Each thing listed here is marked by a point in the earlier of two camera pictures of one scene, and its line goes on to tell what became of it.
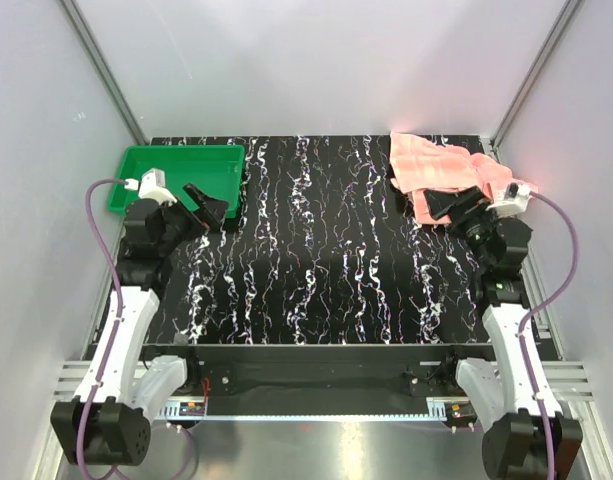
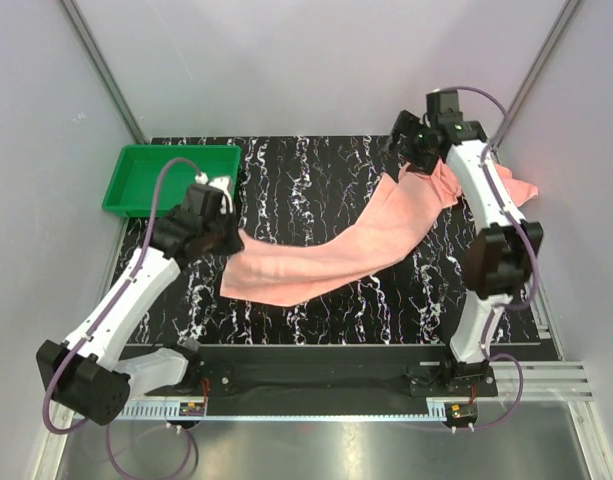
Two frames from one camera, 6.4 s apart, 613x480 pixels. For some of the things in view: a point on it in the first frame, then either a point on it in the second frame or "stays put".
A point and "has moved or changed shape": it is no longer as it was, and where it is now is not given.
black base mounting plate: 323,371 stays put
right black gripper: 467,209 to 406,126
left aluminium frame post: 95,53 stays put
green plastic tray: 215,168 stays put
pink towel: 419,166 has moved or changed shape
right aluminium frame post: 570,10 stays put
